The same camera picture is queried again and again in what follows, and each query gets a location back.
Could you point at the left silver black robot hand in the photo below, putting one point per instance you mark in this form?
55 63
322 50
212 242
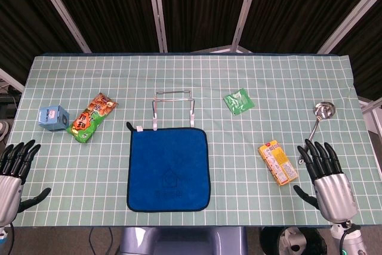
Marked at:
10 189

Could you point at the blue microfibre towel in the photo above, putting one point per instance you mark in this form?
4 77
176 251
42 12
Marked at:
167 162

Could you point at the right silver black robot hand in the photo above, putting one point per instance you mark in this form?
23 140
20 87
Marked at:
334 192

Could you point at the white metal frame post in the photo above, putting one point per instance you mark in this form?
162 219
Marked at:
156 10
59 10
370 107
349 19
12 80
246 4

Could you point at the yellow snack box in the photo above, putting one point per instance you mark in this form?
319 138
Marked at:
277 162

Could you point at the blue-grey robot torso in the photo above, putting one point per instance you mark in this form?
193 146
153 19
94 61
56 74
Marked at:
179 241

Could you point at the black waste bin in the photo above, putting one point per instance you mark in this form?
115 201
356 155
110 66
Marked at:
268 241

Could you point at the black pleated curtain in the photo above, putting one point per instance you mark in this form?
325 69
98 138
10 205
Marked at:
364 58
200 7
113 10
298 7
24 22

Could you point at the white metal frame crossbar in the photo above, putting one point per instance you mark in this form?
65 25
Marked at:
221 48

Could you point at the white grey object in bin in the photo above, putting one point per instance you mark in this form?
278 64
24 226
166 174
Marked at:
294 240

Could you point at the green checkered tablecloth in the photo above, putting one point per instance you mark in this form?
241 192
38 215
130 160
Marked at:
238 207

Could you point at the green orange snack bag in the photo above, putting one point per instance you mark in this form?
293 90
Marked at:
89 117

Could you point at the small green sachet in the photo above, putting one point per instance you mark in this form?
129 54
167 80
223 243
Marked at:
238 101

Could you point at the grey white shoe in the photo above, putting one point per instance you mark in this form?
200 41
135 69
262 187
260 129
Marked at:
3 129

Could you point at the small light blue carton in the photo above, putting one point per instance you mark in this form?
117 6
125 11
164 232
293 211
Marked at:
52 117

